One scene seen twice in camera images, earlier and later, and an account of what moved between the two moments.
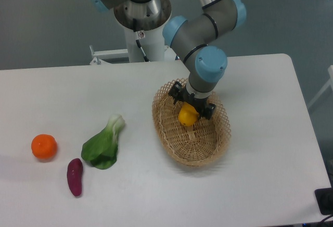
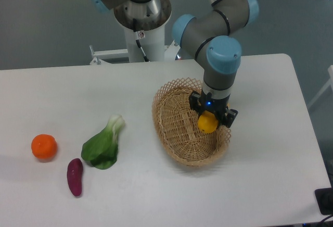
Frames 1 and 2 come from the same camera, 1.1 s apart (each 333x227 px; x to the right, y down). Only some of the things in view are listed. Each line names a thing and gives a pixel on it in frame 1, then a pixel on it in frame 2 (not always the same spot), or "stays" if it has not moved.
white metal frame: (330, 82) stays
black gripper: (177, 92) -> (205, 102)
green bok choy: (101, 150) stays
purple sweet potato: (75, 176) stays
